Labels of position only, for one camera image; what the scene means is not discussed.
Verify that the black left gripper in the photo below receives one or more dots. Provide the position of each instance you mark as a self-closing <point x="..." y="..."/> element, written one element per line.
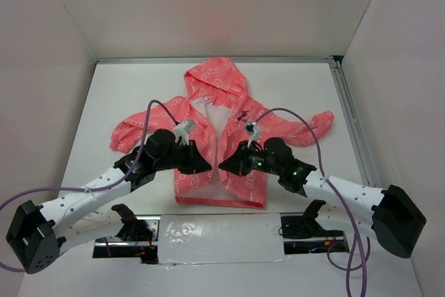
<point x="195" y="163"/>

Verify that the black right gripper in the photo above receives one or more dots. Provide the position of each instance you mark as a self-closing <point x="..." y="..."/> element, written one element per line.
<point x="238" y="163"/>

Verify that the pink hooded jacket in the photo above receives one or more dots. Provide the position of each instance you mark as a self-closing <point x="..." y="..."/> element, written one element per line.
<point x="218" y="102"/>

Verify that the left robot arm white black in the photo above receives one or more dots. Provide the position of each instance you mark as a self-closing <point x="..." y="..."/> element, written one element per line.
<point x="41" y="233"/>

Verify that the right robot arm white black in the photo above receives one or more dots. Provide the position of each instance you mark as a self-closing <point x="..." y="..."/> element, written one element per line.
<point x="385" y="214"/>

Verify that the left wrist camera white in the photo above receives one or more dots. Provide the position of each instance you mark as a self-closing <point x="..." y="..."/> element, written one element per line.
<point x="182" y="131"/>

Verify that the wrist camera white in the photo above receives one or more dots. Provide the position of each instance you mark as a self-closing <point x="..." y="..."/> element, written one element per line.
<point x="182" y="131"/>
<point x="254" y="132"/>

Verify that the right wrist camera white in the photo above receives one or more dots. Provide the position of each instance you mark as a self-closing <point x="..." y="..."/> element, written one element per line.
<point x="254" y="132"/>

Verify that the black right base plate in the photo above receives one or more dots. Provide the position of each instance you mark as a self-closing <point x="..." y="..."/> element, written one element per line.
<point x="303" y="235"/>

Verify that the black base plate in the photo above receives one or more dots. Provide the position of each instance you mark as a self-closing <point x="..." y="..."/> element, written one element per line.
<point x="139" y="244"/>
<point x="303" y="235"/>

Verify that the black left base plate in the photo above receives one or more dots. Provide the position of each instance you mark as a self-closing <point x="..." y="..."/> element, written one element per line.
<point x="139" y="244"/>

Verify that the aluminium frame rail back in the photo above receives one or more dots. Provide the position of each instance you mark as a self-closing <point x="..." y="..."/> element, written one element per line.
<point x="236" y="59"/>

